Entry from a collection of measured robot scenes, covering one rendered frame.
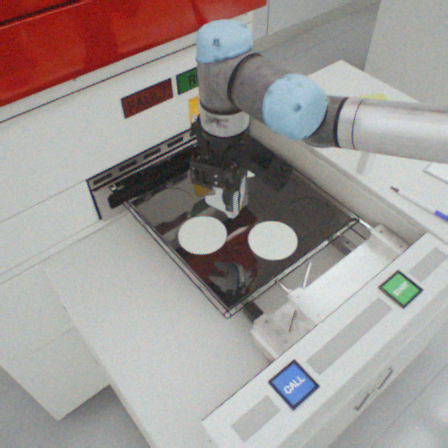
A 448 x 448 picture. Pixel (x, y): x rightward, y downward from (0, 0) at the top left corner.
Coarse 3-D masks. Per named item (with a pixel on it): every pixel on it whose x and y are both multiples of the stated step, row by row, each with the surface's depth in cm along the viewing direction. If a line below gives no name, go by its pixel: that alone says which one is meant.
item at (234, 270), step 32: (160, 192) 100; (192, 192) 100; (256, 192) 100; (288, 192) 100; (160, 224) 94; (224, 224) 94; (256, 224) 94; (288, 224) 94; (320, 224) 94; (192, 256) 88; (224, 256) 88; (256, 256) 88; (288, 256) 88; (224, 288) 83; (256, 288) 84
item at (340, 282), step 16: (352, 256) 91; (368, 256) 91; (384, 256) 91; (336, 272) 88; (352, 272) 88; (368, 272) 88; (320, 288) 86; (336, 288) 86; (352, 288) 86; (320, 304) 83; (336, 304) 83; (288, 320) 81; (256, 336) 79; (272, 352) 77
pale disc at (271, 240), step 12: (264, 228) 93; (276, 228) 93; (288, 228) 93; (252, 240) 91; (264, 240) 91; (276, 240) 91; (288, 240) 91; (264, 252) 89; (276, 252) 89; (288, 252) 89
